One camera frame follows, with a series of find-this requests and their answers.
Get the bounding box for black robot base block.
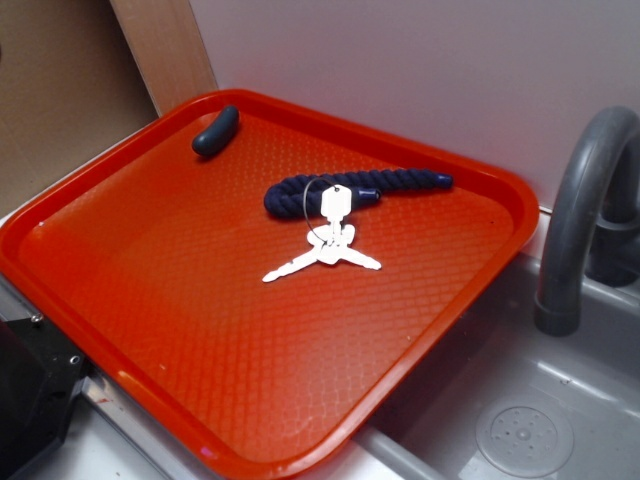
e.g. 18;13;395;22
1;318;88;479

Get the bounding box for red plastic tray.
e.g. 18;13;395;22
1;90;539;479

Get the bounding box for dark grey curved cylinder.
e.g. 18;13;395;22
191;105;240;157

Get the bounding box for grey plastic sink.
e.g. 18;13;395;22
0;249;640;480

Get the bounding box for wooden board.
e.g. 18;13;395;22
110;0;218;115

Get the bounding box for grey toy faucet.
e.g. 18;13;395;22
534;106;639;337

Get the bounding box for brown cardboard panel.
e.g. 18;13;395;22
1;1;157;215

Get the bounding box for silver keys on ring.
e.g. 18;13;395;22
262;178;382;283

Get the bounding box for dark blue rope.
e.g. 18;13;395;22
263;168;455;220

